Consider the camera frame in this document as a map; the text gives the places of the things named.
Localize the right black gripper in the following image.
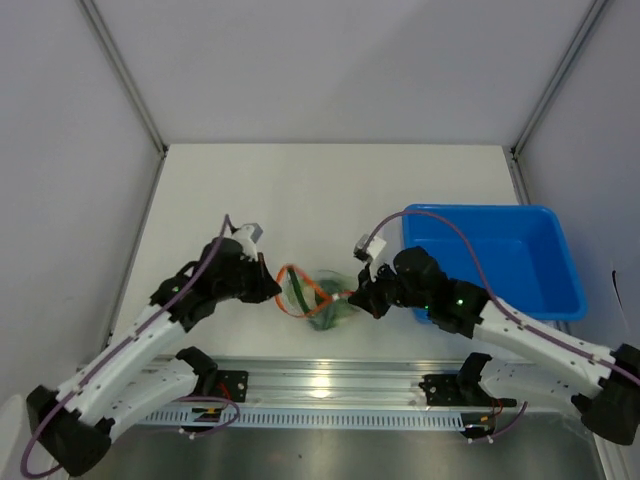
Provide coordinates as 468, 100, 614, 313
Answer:
348, 258, 431, 320

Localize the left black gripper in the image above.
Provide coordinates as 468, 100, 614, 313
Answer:
213, 251, 281, 303

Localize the green lettuce head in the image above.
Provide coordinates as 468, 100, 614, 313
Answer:
308, 270, 358, 331

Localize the clear zip bag orange zipper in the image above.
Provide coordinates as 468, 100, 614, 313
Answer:
275, 264, 353, 329

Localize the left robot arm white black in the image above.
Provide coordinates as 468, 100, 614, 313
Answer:
26, 224, 281, 476

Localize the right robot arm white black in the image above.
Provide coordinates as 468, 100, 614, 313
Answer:
348, 246, 639, 446

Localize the blue plastic bin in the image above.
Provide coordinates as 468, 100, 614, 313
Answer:
402, 204, 588, 322

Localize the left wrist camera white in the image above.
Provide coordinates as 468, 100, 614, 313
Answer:
231, 223, 263, 261

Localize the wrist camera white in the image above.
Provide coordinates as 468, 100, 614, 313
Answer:
231, 223, 263, 261
353, 234, 387, 263

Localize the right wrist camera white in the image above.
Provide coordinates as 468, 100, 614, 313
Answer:
353, 234, 387, 263

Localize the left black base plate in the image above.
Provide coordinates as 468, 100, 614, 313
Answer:
212, 370, 249, 403

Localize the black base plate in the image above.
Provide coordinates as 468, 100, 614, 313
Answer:
418, 374, 517, 408
212, 370, 249, 403

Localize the aluminium mounting rail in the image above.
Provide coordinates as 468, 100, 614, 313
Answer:
74, 354, 614, 414

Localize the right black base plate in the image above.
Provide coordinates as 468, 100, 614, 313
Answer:
418, 374, 517, 408

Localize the white slotted cable duct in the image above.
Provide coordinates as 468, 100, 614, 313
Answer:
139, 407, 465, 432

